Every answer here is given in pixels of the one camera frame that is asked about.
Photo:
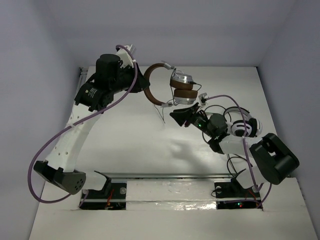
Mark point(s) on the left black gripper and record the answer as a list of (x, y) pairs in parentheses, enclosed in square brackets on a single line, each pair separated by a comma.
[(135, 81)]

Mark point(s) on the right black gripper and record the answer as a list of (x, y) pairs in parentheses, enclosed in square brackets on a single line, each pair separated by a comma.
[(181, 115)]

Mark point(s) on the brown silver headphones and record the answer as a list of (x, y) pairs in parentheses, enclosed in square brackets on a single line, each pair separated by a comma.
[(181, 84)]

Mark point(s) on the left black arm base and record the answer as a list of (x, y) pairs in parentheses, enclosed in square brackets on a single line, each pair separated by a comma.
[(111, 197)]

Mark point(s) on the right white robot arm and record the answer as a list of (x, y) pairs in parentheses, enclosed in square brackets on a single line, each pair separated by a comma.
[(269, 160)]

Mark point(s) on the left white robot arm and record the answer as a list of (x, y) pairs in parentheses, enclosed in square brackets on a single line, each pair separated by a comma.
[(114, 73)]

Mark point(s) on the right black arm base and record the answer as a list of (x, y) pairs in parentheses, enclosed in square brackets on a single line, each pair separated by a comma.
[(230, 195)]

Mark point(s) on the white black headphones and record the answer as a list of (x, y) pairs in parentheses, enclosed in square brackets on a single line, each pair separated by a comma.
[(243, 122)]

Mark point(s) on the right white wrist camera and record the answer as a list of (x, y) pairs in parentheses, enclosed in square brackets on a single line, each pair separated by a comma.
[(202, 98)]

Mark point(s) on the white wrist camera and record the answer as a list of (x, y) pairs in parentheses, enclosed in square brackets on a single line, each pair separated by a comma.
[(202, 98), (125, 53)]

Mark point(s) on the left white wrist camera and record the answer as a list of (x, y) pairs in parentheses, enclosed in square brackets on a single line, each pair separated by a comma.
[(125, 53)]

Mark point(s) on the aluminium rail at table left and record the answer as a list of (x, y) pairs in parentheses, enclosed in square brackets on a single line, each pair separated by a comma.
[(77, 85)]

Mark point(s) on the aluminium rail at table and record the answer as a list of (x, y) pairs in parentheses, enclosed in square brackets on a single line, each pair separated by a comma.
[(77, 85), (122, 175)]

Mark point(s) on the aluminium rail at table front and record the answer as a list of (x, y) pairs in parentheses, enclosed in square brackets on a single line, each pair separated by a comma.
[(122, 175)]

